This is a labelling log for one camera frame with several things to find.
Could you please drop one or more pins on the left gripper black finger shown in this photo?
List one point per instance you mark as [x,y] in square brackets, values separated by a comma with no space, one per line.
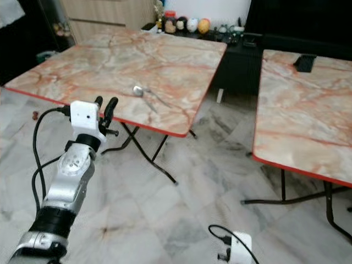
[98,102]
[110,113]

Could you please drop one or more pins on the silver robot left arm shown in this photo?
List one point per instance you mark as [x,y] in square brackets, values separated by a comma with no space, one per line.
[69,181]

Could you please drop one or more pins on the silver metal spoon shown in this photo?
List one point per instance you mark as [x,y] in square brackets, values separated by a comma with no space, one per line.
[138,90]

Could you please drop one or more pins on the marble folding table with spoon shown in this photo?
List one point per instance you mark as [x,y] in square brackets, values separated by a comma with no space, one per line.
[132,58]

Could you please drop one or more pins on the small red floor object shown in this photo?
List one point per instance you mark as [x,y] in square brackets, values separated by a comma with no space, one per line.
[35,114]

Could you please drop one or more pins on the green basket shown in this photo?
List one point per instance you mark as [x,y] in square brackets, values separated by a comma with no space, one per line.
[45,56]

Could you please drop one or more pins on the light wooden drawer cabinet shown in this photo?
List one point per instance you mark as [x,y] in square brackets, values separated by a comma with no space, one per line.
[104,16]

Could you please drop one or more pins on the golden ornament plant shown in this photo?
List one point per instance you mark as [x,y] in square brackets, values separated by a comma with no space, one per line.
[159,16]

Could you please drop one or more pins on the red lidded jar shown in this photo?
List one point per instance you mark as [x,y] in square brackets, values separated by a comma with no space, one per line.
[169,23]

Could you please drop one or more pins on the dark round figurine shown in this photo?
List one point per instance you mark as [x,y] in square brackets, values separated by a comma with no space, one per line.
[181,24]

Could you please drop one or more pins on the white egg figurine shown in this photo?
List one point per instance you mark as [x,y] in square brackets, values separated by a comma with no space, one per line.
[192,25]

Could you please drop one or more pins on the white cloth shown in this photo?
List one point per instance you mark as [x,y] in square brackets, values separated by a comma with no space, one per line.
[10,11]

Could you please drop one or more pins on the orange egg figurine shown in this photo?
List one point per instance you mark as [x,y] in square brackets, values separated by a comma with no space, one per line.
[204,26]

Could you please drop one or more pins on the black low console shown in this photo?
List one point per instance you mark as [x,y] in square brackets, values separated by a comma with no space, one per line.
[239,66]

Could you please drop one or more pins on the marble folding table with holder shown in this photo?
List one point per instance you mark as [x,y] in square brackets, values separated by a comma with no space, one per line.
[302,121]

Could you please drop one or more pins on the small black box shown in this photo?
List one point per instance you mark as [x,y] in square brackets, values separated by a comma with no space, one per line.
[253,40]

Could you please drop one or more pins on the black rectangular holder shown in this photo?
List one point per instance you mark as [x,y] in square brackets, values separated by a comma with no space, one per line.
[305,62]

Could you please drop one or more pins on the black television screen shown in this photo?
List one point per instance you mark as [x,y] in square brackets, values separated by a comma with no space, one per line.
[302,15]

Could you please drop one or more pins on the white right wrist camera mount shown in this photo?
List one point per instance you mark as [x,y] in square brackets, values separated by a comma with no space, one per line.
[241,247]

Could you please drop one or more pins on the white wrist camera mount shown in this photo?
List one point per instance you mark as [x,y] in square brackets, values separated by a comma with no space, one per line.
[241,247]
[85,118]

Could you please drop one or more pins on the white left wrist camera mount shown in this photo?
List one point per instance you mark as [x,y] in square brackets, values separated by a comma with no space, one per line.
[85,118]

